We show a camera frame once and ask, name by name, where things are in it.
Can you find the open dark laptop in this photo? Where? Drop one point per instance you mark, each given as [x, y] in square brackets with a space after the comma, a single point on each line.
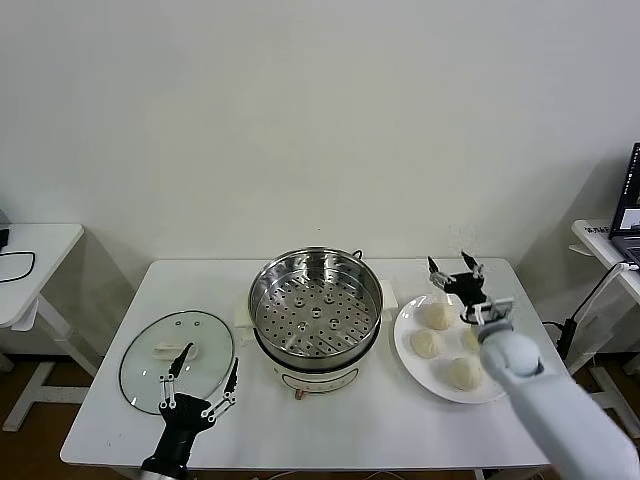
[627, 210]

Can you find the white round plate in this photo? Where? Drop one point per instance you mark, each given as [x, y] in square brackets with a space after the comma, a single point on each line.
[425, 380]

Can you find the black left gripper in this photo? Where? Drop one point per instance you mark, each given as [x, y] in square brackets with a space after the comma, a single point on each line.
[182, 415]

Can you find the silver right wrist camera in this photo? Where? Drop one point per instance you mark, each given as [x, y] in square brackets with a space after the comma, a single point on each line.
[497, 307]

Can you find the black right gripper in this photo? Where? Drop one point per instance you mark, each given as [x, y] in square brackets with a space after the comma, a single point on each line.
[467, 289]

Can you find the round glass pot lid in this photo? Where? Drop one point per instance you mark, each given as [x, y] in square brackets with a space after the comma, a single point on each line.
[200, 332]

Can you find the white side desk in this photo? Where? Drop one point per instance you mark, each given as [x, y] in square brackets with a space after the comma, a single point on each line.
[45, 250]
[592, 235]

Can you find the small black adapter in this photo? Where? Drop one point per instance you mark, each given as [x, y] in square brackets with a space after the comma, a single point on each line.
[3, 239]

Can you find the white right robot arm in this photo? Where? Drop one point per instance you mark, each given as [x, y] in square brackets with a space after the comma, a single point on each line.
[550, 400]

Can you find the white steamed baozi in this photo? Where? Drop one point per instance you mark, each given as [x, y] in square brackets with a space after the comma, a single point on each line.
[469, 341]
[437, 317]
[426, 343]
[462, 375]

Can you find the stainless steel steamer basket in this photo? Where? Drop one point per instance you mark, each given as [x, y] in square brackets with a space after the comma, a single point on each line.
[315, 280]

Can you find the white electric cooker base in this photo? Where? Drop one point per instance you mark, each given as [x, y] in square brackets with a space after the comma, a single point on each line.
[320, 372]

